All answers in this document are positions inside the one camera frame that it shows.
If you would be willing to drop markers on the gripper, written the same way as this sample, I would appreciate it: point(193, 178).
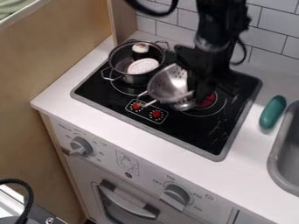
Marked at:
point(210, 62)

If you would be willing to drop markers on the toy stove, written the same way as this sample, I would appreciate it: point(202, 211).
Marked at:
point(183, 128)

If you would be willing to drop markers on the teal toy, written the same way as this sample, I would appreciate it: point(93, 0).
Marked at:
point(272, 112)

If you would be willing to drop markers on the silver pot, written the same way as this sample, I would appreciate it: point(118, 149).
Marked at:
point(118, 62)

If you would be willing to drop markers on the white round toy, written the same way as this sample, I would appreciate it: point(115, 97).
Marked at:
point(143, 66)

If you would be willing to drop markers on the silver strainer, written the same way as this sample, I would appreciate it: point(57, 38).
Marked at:
point(168, 84)

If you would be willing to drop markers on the dark toy with white top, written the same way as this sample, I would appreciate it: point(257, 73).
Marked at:
point(139, 49)

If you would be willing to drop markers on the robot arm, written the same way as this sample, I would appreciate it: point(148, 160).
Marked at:
point(218, 20)

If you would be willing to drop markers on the toy sink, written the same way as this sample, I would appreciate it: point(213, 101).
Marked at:
point(287, 157)

